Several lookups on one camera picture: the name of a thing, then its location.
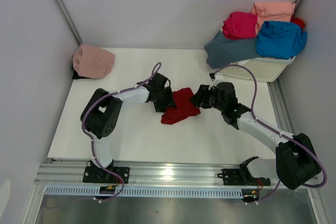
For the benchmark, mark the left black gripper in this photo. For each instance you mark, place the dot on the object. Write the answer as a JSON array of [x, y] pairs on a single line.
[[168, 103]]

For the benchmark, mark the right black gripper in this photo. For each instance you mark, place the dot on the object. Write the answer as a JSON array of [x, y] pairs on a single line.
[[201, 96]]

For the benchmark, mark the dark red t-shirt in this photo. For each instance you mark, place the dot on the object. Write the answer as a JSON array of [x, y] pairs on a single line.
[[183, 107]]

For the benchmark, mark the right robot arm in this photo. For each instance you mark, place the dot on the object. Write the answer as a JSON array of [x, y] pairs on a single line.
[[295, 160]]

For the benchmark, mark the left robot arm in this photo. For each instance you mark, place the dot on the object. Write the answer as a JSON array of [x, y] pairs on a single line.
[[100, 116]]

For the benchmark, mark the slate blue t-shirt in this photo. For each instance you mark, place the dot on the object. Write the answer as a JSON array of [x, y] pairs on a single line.
[[222, 51]]

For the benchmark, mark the white laundry basket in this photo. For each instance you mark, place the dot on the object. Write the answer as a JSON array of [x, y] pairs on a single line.
[[264, 69]]

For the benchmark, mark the folded pink t-shirt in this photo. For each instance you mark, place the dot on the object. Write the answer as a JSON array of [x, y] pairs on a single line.
[[92, 62]]

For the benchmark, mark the magenta t-shirt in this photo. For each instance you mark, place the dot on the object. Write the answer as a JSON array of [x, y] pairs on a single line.
[[240, 25]]

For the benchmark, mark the folded black t-shirt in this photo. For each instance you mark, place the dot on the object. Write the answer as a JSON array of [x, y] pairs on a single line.
[[75, 75]]

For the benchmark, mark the salmon pink t-shirt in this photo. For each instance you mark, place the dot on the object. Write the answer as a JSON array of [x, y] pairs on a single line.
[[272, 11]]

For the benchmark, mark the bright red t-shirt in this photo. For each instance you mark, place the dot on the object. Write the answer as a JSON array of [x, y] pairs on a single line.
[[298, 22]]

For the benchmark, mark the left corner aluminium profile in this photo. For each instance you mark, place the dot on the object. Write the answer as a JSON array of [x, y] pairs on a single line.
[[68, 20]]

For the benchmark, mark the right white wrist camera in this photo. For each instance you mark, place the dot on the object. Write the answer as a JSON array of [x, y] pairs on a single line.
[[216, 78]]

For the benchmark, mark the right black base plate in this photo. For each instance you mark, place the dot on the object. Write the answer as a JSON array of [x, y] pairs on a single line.
[[233, 177]]

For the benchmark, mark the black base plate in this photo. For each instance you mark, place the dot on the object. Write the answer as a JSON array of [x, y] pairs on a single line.
[[95, 175], [233, 177]]

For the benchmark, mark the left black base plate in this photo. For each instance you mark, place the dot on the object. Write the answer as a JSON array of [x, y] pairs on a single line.
[[95, 175]]

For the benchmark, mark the white slotted cable duct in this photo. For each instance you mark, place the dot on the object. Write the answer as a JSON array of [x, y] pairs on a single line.
[[175, 192]]

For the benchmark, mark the aluminium mounting rail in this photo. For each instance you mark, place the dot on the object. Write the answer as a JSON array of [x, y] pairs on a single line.
[[151, 174]]

